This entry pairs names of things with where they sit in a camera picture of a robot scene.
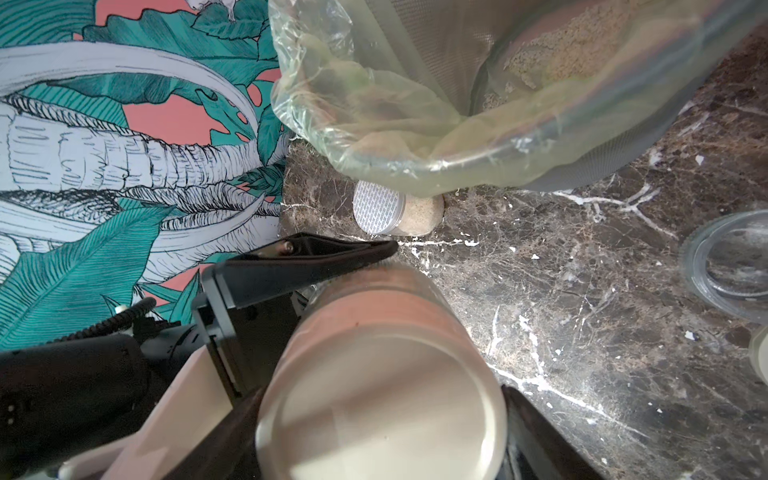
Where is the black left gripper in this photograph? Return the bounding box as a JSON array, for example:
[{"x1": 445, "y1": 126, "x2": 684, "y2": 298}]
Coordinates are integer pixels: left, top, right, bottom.
[{"x1": 164, "y1": 232, "x2": 399, "y2": 480}]

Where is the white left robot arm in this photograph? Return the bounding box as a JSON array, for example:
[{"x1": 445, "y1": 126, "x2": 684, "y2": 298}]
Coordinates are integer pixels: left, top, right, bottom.
[{"x1": 1, "y1": 233, "x2": 398, "y2": 479}]

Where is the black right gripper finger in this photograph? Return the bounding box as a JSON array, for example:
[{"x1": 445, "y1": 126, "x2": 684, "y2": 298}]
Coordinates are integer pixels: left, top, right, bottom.
[{"x1": 500, "y1": 385, "x2": 603, "y2": 480}]

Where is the white bin with green bag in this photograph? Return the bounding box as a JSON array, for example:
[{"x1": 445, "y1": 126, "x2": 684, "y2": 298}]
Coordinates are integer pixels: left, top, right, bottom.
[{"x1": 269, "y1": 1, "x2": 767, "y2": 196}]

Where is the jar with patterned lid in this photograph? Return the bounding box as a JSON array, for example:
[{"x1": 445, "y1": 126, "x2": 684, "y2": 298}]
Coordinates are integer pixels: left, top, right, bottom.
[{"x1": 353, "y1": 181, "x2": 444, "y2": 237}]

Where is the rice jar with beige lid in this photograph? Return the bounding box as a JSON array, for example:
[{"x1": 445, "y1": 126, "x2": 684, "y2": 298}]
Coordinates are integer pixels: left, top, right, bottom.
[{"x1": 680, "y1": 209, "x2": 767, "y2": 325}]

